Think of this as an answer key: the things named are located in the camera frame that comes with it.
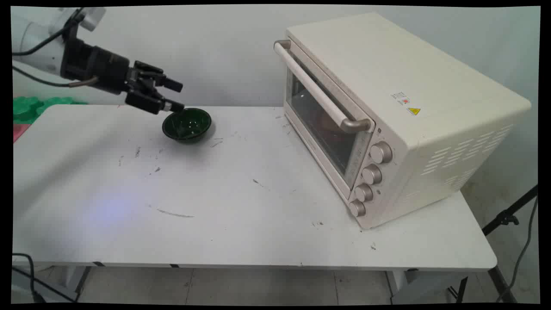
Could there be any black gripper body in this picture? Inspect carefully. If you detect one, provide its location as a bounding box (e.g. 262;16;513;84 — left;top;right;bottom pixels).
60;38;131;96

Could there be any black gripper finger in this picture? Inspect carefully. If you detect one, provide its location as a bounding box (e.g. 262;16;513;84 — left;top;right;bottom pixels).
128;61;184;93
125;89;186;115

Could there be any glass oven door with handle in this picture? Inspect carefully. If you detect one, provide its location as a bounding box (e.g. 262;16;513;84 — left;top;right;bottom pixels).
274;40;376;201

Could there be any dark green bowl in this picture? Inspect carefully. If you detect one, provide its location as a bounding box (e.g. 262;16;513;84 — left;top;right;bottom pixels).
162;108;213;144

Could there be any green foam mat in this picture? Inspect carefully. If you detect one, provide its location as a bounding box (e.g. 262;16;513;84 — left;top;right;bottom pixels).
13;96;89;125

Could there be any red foam mat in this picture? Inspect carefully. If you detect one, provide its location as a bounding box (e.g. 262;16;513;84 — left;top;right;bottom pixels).
13;123;32;144

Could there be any grey table leg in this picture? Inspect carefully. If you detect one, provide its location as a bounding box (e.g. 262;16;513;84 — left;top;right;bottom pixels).
384;269;471;304
64;266;92;303

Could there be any silver oven knob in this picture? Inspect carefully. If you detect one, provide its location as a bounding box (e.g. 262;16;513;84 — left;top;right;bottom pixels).
369;142;393;164
354;183;374;203
348;199;367;218
361;164;383;186

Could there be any cream toaster oven body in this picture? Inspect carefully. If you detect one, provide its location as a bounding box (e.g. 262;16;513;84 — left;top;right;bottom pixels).
282;12;532;230

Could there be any black tripod stand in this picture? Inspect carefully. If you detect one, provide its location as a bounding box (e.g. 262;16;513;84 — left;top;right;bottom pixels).
448;184;539;304

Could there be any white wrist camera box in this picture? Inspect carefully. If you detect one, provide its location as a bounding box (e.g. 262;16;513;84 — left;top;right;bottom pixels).
79;8;106;32

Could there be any thin cable with beige plug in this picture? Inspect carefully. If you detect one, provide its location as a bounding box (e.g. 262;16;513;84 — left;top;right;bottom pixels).
12;65;100;88

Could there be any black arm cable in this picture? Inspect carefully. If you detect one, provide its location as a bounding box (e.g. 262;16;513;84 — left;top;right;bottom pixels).
12;9;86;57

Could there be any black looped floor cable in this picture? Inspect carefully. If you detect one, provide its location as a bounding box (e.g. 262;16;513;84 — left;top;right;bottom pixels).
12;253;46;303

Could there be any black straight floor cable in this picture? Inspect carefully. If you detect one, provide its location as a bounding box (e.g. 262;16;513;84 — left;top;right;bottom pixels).
12;266;77;303

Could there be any grey hanging cable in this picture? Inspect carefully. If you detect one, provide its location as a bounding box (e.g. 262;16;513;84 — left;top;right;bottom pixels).
495;196;539;304

